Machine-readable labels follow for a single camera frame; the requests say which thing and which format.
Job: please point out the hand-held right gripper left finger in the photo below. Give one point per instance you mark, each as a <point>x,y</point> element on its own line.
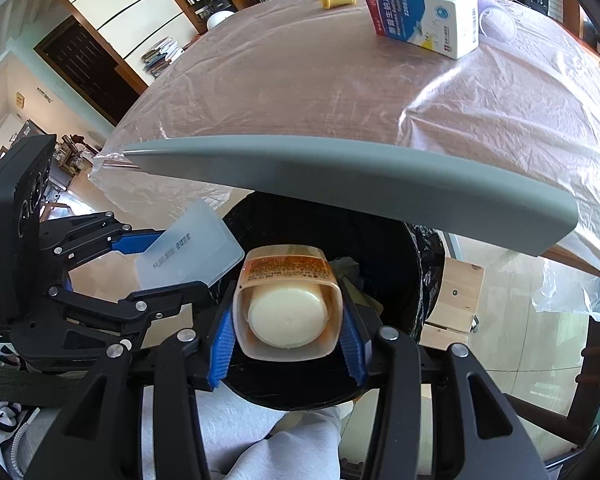
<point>219,355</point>

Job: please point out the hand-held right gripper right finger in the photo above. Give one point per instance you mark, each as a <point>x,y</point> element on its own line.
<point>355,350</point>

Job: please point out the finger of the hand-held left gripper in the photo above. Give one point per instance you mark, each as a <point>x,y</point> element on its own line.
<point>135,242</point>
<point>170,294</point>

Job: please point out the translucent plastic case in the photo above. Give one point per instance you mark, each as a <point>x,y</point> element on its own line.
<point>190,250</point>

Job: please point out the tan jar with cream lid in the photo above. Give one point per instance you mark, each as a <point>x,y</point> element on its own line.
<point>287,317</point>

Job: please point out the black trash bin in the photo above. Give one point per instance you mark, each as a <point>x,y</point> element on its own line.
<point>290,217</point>

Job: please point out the person's grey pants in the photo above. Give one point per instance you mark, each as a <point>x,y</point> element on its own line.
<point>240,440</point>

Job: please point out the light wooden stool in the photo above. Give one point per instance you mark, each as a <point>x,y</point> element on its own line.
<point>455,295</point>

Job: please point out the dark wooden door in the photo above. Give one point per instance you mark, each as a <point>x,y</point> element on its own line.
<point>85,70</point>

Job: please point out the grey curved plastic board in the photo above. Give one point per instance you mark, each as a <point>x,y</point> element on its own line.
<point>330,170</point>

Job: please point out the stack of books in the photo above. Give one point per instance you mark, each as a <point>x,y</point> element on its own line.
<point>162,56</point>

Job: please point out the dark wooden chair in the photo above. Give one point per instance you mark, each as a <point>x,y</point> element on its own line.
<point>587,375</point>

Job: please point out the white helmet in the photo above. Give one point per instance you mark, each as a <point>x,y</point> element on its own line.
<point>220,19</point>

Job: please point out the blue and white medicine box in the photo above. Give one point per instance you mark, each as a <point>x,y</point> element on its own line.
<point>420,20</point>

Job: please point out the purple hair roller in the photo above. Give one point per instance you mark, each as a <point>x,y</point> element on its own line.
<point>499,22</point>

